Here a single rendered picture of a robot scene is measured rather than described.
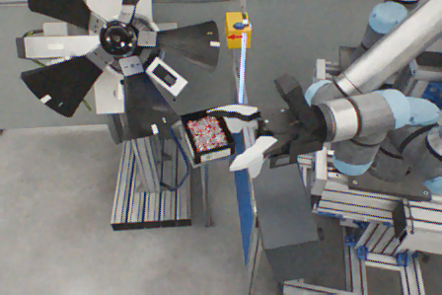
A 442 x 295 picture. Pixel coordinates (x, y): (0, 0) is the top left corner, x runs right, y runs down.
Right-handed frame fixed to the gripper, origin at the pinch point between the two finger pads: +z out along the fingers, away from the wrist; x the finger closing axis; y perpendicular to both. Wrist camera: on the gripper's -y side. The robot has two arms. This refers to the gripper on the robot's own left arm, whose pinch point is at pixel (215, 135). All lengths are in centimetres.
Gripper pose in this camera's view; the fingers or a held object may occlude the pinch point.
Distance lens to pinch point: 59.6
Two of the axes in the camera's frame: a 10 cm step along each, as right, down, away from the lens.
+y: 0.4, 7.7, 6.3
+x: -2.6, -6.1, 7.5
